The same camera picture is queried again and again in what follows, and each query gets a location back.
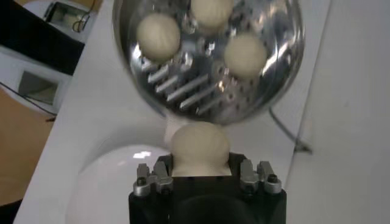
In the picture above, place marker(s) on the white round plate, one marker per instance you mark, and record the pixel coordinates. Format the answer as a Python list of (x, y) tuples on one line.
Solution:
[(103, 188)]

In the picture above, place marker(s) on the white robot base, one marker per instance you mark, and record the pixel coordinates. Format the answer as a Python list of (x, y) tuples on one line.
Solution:
[(9, 65)]

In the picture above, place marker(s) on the stainless steel steamer basket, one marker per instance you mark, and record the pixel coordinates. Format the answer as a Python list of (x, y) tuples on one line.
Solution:
[(195, 91)]

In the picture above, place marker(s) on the white steamed baozi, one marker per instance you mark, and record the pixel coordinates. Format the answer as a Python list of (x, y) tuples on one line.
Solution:
[(245, 54), (212, 13), (199, 146), (158, 36)]

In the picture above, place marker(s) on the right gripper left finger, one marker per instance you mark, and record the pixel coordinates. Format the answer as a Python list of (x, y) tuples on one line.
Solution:
[(158, 179)]

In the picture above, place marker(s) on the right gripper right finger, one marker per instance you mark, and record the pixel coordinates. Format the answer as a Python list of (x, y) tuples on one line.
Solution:
[(253, 179)]

